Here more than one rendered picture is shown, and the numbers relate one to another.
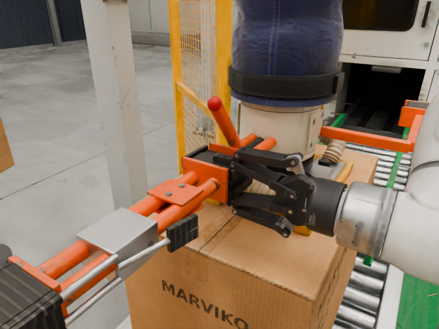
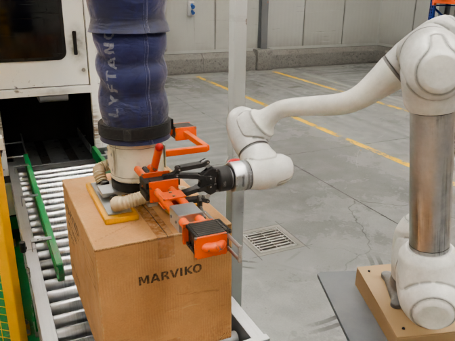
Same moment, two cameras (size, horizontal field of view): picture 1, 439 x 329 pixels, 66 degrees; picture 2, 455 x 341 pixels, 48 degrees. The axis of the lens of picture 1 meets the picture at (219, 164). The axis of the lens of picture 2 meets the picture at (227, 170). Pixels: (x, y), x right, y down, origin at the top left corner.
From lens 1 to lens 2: 110 cm
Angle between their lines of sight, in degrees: 52
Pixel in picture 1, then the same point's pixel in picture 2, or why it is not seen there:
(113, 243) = (196, 210)
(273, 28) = (147, 100)
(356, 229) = (242, 178)
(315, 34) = (164, 99)
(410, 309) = not seen: hidden behind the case
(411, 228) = (259, 168)
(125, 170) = not seen: outside the picture
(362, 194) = (237, 164)
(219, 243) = (169, 229)
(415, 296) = not seen: hidden behind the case
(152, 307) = (128, 309)
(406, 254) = (261, 179)
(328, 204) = (229, 174)
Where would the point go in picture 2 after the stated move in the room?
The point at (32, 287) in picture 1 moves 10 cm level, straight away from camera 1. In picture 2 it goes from (208, 221) to (163, 222)
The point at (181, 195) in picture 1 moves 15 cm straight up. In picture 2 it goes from (178, 194) to (177, 139)
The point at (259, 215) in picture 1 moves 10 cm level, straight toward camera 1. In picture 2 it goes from (192, 198) to (218, 208)
